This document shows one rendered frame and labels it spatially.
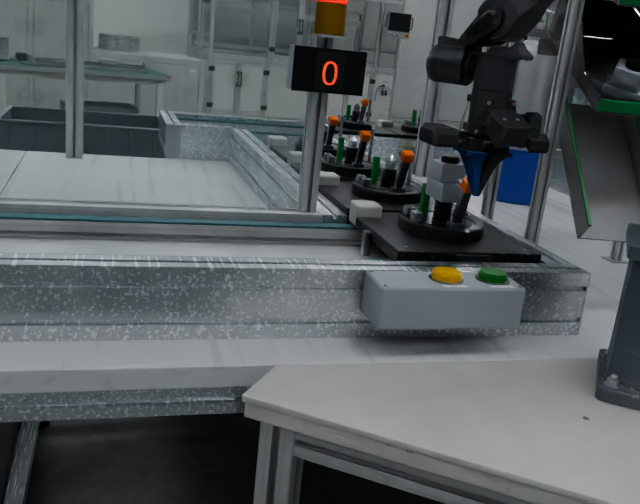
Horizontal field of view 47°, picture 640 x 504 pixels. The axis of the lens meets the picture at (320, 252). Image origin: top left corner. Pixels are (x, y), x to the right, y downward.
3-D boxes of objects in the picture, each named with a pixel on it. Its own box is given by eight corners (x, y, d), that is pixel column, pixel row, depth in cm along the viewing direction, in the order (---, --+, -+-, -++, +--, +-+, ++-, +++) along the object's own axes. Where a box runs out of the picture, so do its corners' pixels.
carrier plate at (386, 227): (539, 266, 115) (542, 253, 114) (396, 263, 108) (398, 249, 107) (470, 225, 137) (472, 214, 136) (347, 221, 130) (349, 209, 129)
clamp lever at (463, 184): (463, 225, 116) (478, 184, 111) (452, 225, 115) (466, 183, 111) (455, 212, 119) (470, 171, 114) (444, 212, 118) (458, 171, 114)
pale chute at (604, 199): (653, 244, 121) (668, 231, 117) (576, 238, 119) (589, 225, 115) (621, 109, 134) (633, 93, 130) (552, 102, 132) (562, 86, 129)
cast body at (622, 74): (641, 102, 119) (659, 63, 115) (636, 113, 116) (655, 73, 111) (590, 85, 121) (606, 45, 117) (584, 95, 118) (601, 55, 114)
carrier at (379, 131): (399, 140, 245) (404, 102, 242) (330, 136, 239) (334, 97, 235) (375, 130, 267) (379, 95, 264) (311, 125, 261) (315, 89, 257)
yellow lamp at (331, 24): (348, 36, 118) (351, 4, 116) (317, 33, 116) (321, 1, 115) (339, 36, 122) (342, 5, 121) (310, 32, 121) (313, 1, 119)
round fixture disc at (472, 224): (497, 244, 117) (499, 232, 117) (416, 241, 113) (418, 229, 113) (459, 221, 130) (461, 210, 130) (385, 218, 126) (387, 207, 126)
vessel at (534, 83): (554, 153, 206) (581, 11, 196) (509, 150, 203) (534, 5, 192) (528, 145, 219) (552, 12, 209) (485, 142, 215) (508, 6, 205)
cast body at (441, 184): (465, 203, 118) (472, 160, 116) (440, 202, 117) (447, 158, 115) (443, 191, 126) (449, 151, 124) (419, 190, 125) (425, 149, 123)
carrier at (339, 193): (467, 223, 138) (477, 157, 135) (345, 219, 131) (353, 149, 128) (417, 194, 160) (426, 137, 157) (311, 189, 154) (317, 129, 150)
